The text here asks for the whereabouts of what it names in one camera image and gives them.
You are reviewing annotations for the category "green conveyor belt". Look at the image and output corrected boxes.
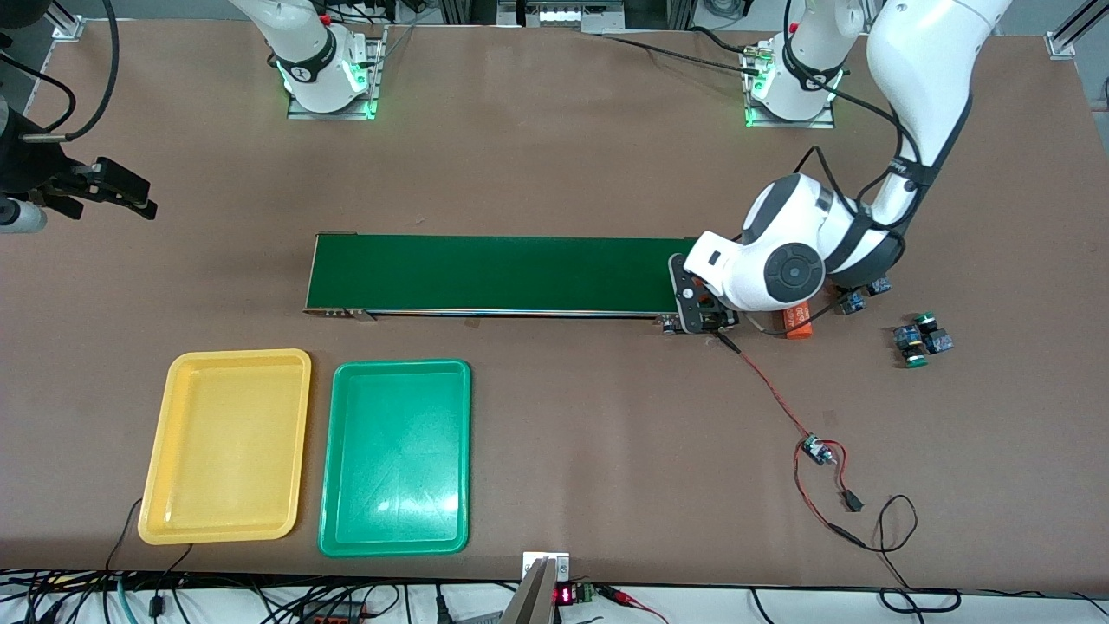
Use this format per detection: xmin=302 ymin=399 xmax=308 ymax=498
xmin=303 ymin=232 xmax=737 ymax=336

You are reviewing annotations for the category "green plastic tray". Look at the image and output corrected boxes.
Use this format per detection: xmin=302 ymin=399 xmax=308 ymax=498
xmin=318 ymin=358 xmax=472 ymax=556

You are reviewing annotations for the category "aluminium frame profile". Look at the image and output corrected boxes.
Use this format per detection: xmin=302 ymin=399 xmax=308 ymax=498
xmin=1044 ymin=0 xmax=1109 ymax=60
xmin=48 ymin=0 xmax=88 ymax=42

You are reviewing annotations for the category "black base cable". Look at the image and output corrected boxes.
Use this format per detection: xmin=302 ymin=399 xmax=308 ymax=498
xmin=598 ymin=26 xmax=763 ymax=79

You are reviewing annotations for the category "grey metal camera stand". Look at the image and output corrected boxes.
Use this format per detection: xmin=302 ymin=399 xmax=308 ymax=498
xmin=503 ymin=551 xmax=571 ymax=624

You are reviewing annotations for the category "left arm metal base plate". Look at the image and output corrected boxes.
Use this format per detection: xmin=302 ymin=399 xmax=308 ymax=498
xmin=742 ymin=42 xmax=838 ymax=130

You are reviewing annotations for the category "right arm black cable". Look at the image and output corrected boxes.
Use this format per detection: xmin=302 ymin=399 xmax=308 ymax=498
xmin=0 ymin=0 xmax=120 ymax=144

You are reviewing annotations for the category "green push button switch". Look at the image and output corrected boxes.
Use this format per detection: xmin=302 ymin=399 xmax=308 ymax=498
xmin=895 ymin=322 xmax=930 ymax=369
xmin=917 ymin=311 xmax=955 ymax=356

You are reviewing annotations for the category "red black clip lead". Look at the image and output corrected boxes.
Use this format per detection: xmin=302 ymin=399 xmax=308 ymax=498
xmin=598 ymin=586 xmax=670 ymax=624

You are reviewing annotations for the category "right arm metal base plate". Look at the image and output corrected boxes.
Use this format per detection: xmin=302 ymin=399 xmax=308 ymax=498
xmin=287 ymin=24 xmax=389 ymax=121

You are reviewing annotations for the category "yellow plastic tray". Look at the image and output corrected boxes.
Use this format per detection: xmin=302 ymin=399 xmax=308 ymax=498
xmin=138 ymin=348 xmax=313 ymax=546

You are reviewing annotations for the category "thick black cable loop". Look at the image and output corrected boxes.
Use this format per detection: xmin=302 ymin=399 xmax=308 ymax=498
xmin=879 ymin=588 xmax=963 ymax=615

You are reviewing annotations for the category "red power strip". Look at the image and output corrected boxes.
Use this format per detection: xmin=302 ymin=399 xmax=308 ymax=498
xmin=299 ymin=601 xmax=369 ymax=624

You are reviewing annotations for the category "thin black cable loop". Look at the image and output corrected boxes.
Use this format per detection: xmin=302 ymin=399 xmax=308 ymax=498
xmin=869 ymin=495 xmax=919 ymax=595

